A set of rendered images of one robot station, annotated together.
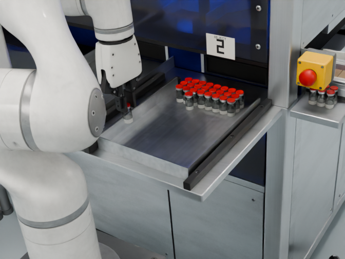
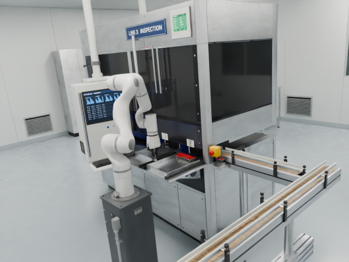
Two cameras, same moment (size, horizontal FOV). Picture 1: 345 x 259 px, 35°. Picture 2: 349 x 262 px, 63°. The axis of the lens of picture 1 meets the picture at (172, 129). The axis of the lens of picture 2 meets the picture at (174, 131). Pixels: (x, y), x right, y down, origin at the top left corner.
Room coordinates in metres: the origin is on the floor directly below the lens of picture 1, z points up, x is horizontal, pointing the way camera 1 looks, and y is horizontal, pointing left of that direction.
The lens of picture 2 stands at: (-0.92, -0.57, 1.76)
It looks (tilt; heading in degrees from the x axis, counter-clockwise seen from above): 15 degrees down; 14
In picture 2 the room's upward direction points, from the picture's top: 5 degrees counter-clockwise
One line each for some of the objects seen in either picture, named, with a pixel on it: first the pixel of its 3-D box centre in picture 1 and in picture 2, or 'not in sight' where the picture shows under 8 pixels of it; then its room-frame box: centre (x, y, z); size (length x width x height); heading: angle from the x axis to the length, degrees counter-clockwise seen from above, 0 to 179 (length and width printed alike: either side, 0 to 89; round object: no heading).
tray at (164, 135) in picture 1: (181, 122); (173, 164); (1.15, -0.02, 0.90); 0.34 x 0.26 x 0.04; 143
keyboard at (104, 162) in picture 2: not in sight; (114, 159); (1.45, 0.63, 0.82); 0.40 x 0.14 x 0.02; 135
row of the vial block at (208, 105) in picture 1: (205, 100); (183, 159); (1.24, -0.09, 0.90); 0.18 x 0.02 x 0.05; 53
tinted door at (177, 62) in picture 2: not in sight; (180, 83); (1.37, -0.09, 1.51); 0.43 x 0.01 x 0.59; 53
